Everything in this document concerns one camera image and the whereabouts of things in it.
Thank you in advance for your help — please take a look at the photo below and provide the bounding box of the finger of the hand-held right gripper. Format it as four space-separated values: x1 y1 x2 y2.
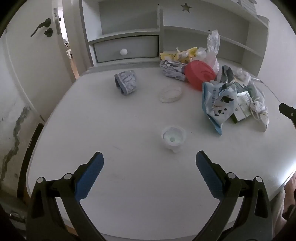
279 103 296 127

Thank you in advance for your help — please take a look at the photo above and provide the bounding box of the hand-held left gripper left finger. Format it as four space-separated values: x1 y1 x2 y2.
26 152 109 241

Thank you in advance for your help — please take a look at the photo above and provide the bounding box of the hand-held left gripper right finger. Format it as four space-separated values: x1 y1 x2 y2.
193 151 274 241

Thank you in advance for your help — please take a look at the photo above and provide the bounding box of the small white plastic cup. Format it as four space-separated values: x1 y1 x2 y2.
161 126 187 154

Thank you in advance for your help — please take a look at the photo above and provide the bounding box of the white translucent plastic bag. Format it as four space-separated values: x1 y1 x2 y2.
196 30 220 73

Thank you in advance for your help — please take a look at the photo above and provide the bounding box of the pale green flat box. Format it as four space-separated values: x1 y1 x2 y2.
230 91 255 124

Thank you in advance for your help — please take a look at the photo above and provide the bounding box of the white tissue wad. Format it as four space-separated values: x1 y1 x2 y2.
233 68 251 81

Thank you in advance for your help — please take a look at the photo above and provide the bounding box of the blue white cow-print packet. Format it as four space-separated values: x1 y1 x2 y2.
202 80 238 136

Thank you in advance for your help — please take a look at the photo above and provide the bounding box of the grey crumpled wrapper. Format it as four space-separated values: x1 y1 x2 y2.
216 65 235 84

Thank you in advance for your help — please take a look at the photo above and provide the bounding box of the pink cloth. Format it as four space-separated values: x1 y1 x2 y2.
274 176 296 232

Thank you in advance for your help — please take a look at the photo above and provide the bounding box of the clear plastic lid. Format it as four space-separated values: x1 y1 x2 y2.
159 84 183 103

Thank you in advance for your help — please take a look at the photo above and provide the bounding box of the grey patterned rolled cloth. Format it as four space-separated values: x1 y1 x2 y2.
114 70 138 96

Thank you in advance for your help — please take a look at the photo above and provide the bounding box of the white slatted box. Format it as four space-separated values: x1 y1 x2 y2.
238 0 258 15

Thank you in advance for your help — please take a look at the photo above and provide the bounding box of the blue white crumpled wrapper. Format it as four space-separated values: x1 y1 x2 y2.
159 60 189 81

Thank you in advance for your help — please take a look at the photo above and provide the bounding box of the yellow snack packet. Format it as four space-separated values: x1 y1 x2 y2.
159 47 198 62

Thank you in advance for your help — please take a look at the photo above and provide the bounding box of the white door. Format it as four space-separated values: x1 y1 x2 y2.
0 0 79 121

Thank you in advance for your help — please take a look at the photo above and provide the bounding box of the grey drawer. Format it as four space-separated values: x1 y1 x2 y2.
94 35 159 63

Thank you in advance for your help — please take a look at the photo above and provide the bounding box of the white desk shelf unit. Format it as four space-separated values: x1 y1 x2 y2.
79 0 270 77

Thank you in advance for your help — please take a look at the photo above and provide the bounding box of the black door handle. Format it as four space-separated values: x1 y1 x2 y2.
30 19 51 37

